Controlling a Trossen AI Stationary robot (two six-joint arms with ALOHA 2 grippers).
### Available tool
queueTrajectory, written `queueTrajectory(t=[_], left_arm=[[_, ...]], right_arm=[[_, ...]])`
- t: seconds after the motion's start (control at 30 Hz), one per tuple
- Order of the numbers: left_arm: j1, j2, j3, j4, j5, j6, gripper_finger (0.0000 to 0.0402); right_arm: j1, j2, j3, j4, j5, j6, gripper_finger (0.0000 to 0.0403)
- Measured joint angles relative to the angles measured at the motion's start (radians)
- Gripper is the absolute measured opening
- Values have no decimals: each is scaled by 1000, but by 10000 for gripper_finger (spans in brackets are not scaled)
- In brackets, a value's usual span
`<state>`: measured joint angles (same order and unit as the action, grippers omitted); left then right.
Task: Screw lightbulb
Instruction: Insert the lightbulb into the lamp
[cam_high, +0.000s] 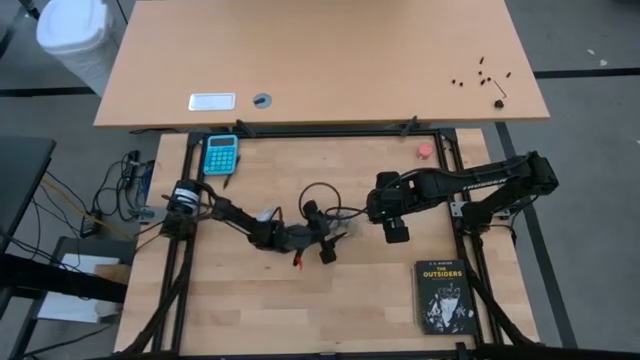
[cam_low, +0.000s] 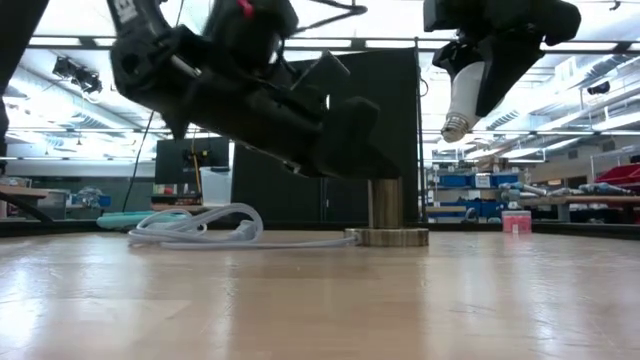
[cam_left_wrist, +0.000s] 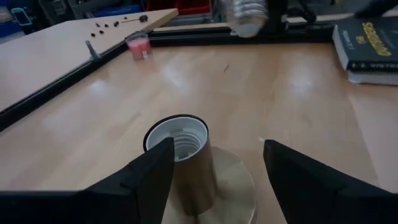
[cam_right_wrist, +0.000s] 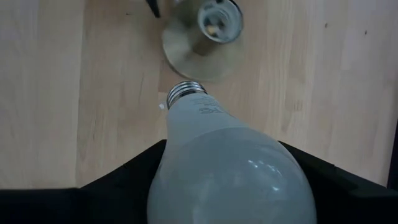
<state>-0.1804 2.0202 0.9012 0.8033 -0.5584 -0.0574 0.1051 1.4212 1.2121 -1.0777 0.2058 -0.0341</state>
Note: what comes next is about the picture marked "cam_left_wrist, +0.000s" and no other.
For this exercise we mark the small black knob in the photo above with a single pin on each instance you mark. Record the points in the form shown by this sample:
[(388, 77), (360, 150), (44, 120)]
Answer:
[(143, 18)]

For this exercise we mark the black aluminium table frame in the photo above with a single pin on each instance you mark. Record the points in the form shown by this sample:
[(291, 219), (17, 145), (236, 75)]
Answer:
[(217, 35)]

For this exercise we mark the beige wooden desk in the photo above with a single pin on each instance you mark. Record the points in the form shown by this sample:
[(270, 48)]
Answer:
[(46, 62)]

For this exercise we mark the white lightbulb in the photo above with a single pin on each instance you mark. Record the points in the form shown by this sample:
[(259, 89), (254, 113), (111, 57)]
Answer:
[(248, 18)]

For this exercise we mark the black Outsiders book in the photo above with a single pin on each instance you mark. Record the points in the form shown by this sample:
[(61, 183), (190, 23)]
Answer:
[(370, 40)]

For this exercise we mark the phone with blue case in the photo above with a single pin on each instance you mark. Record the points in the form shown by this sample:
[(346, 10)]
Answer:
[(21, 16)]

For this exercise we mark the black frame clamp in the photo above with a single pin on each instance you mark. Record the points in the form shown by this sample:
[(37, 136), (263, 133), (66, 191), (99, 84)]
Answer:
[(92, 51)]

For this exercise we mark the small red box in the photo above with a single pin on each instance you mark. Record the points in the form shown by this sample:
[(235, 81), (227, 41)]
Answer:
[(139, 46)]

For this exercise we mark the red storage bin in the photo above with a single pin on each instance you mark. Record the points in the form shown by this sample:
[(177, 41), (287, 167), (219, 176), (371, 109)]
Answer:
[(186, 6)]

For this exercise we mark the small white scrap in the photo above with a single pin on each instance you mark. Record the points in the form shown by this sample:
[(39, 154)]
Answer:
[(261, 139)]

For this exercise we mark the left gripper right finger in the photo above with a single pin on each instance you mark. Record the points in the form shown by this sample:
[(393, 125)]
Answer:
[(311, 199)]

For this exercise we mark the black allen key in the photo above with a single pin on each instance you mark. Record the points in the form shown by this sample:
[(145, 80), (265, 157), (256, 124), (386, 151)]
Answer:
[(130, 20)]

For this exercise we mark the brass lamp socket base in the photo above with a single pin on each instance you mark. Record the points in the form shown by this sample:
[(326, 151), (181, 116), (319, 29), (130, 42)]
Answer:
[(192, 174)]

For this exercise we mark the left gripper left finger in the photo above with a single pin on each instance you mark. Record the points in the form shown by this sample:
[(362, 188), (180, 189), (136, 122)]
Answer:
[(140, 193)]

